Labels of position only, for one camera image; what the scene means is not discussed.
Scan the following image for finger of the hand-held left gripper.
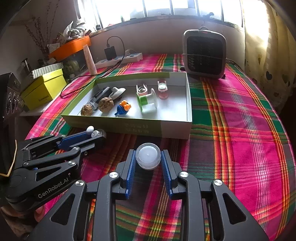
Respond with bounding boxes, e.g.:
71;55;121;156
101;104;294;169
16;133;94;160
14;130;107;182

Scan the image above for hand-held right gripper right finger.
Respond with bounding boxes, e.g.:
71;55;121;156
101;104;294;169
161;149;270;241

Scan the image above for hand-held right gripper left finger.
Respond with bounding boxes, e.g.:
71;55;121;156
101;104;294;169
26;149;136;241

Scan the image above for white base with ball pin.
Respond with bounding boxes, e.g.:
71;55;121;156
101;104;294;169
86;126;102;139

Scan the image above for white round jar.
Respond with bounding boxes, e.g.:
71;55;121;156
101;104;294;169
135;143;162;170

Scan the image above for green and white cardboard box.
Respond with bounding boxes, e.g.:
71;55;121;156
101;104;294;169
61;72;193;140

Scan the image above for blue and orange toy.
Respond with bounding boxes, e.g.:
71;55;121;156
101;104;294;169
114;100;132;116

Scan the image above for black and clear lighter device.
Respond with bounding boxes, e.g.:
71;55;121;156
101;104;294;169
89;87;111;109

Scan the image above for white knob lid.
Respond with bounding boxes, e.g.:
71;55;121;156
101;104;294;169
109;87;126;100

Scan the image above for green and white spool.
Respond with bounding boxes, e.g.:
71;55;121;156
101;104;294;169
136;88;159;113

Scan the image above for small pink and white clip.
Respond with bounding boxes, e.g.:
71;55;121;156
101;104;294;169
157;80;169;100

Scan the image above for yellow cardboard box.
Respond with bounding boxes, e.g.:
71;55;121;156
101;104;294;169
21;69;67;111

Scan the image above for dark brown box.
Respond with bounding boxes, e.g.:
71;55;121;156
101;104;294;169
0;72;22;179

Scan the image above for green striped box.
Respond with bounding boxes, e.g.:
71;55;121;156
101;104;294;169
32;63;63;79

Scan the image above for cream tube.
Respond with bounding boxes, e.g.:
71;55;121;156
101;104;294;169
83;45;97;75

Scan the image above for dark glass jar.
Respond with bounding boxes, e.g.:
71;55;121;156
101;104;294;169
21;58;33;73

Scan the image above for orange box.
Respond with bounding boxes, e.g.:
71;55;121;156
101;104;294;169
48;35;91;62

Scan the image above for black charger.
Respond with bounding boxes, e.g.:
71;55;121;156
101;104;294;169
105;46;116;60

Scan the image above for white power strip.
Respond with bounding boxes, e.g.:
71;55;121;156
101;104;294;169
95;53;143;69

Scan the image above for dried branches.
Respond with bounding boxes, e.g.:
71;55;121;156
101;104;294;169
24;0;60;58

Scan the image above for pale green plant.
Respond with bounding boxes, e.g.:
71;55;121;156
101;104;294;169
62;20;89;40

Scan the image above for grey desktop heater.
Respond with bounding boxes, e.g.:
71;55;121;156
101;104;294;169
183;29;227;79

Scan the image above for heart print curtain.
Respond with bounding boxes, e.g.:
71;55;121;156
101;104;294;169
243;0;294;112

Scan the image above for black charger cable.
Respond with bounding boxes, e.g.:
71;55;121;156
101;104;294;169
60;36;126;99

